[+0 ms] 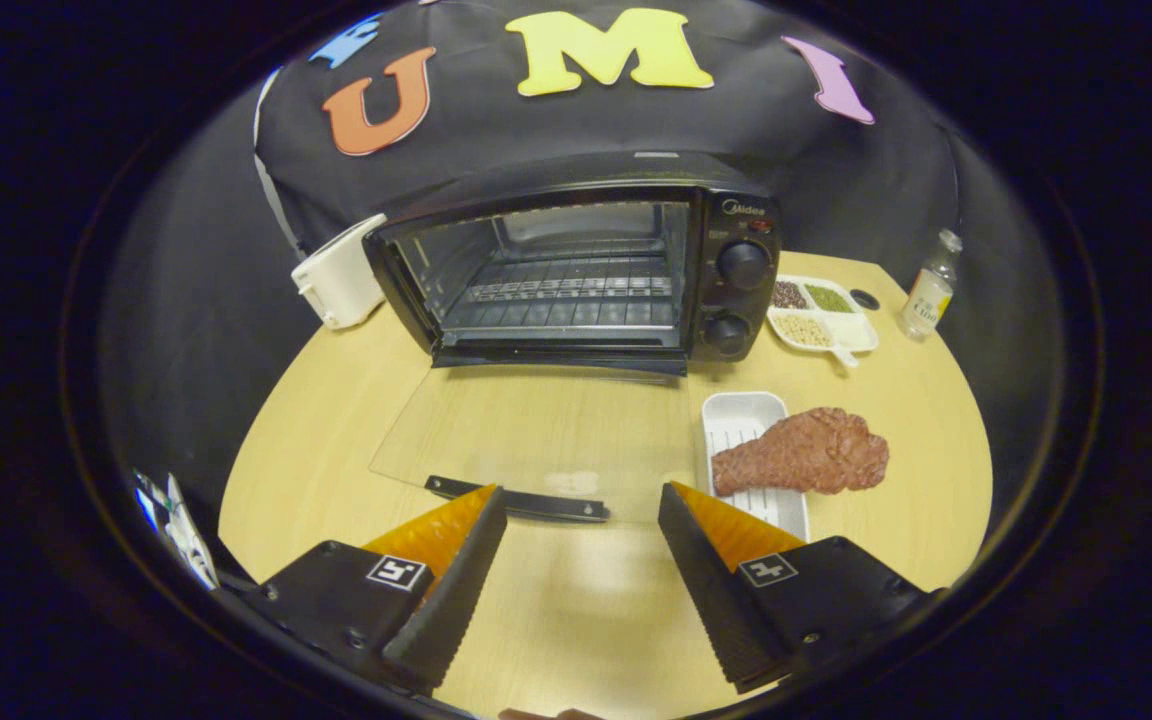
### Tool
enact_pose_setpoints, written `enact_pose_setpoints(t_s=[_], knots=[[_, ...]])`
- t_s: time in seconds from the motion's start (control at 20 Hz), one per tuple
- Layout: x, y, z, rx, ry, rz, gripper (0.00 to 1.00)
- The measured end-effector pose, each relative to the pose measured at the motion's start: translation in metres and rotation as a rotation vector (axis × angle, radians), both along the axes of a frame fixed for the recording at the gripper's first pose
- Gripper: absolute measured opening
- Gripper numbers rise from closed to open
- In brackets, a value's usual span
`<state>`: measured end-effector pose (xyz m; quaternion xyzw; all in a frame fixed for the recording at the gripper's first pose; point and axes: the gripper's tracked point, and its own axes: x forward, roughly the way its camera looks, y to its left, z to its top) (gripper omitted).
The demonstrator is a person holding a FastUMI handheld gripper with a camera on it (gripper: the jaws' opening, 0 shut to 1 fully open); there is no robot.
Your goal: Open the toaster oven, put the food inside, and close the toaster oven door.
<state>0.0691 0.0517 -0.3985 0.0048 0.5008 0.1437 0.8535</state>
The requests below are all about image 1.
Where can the small black cap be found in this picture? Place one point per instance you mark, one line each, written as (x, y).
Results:
(864, 298)

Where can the brown meat piece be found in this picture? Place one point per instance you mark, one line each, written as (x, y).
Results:
(806, 450)

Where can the white bread toaster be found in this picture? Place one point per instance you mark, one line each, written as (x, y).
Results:
(341, 275)

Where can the white divided dish with beans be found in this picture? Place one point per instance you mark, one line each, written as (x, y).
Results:
(836, 327)

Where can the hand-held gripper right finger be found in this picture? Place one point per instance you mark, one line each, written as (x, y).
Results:
(711, 590)

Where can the white rectangular plastic tray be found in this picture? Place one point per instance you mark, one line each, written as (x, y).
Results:
(741, 415)

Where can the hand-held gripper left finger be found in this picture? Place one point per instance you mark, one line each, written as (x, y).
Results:
(456, 590)

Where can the clear glass bottle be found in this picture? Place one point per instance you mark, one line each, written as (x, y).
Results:
(928, 300)

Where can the black toaster oven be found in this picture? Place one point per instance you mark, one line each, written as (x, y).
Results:
(726, 300)

